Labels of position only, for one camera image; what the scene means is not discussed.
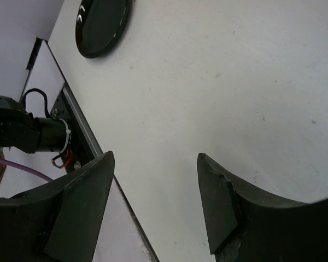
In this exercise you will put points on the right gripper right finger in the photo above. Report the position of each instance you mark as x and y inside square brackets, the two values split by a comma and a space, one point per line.
[246, 223]

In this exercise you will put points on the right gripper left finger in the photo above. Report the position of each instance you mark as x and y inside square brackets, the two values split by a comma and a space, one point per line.
[60, 220]

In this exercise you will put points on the black plate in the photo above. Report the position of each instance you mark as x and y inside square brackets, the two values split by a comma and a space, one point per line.
[100, 25]

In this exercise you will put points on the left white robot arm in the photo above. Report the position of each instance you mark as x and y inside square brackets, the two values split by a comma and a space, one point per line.
[20, 129]

